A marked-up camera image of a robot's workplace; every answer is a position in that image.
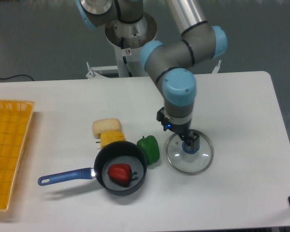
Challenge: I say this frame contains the green toy bell pepper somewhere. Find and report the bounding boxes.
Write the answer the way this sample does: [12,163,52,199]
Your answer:
[137,135,160,165]

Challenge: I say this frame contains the black floor cable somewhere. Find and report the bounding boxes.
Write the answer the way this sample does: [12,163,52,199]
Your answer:
[0,74,34,81]

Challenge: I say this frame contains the beige toy bread roll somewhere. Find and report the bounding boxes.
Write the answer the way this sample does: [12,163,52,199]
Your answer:
[92,118,122,138]

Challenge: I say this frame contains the glass pot lid blue knob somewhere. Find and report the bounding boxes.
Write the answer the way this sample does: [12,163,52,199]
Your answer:
[166,129,214,174]

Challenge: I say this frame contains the red toy bell pepper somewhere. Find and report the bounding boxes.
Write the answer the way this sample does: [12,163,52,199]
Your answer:
[107,163,137,187]

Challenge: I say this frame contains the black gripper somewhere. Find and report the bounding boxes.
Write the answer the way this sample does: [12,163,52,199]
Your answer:
[157,107,200,150]

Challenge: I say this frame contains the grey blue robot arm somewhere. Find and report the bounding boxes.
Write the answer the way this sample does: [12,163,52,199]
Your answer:
[76,0,228,153]

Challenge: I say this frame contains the yellow toy corn cob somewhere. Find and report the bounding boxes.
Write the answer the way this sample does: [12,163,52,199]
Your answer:
[100,130,126,148]

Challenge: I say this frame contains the black saucepan blue handle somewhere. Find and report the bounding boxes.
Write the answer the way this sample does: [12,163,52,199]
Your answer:
[38,141,147,196]

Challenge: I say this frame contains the yellow wicker basket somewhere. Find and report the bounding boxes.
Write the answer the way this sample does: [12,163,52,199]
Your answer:
[0,99,35,212]

